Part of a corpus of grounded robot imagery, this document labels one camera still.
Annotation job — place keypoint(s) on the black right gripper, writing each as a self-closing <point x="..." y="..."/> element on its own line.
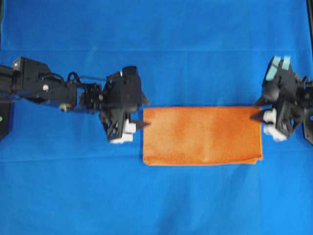
<point x="280" y="91"/>

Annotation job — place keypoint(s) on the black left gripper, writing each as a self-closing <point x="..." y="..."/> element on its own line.
<point x="122" y="96"/>

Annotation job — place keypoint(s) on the orange microfiber towel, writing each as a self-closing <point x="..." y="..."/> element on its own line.
<point x="201" y="136"/>

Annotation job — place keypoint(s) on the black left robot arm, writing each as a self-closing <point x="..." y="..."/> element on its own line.
<point x="34" y="81"/>

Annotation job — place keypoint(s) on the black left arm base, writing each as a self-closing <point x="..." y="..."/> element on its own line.
<point x="6" y="119"/>

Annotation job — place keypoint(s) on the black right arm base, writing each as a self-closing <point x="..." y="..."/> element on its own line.
<point x="308" y="125"/>

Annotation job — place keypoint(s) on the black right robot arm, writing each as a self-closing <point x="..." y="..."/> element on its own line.
<point x="305" y="94"/>

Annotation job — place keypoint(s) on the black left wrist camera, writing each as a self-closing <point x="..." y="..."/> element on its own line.
<point x="129" y="70"/>

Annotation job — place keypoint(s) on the teal right wrist camera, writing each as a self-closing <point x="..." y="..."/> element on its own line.
<point x="277" y="65"/>

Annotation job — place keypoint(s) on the black frame post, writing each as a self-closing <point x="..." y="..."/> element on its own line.
<point x="309" y="4"/>

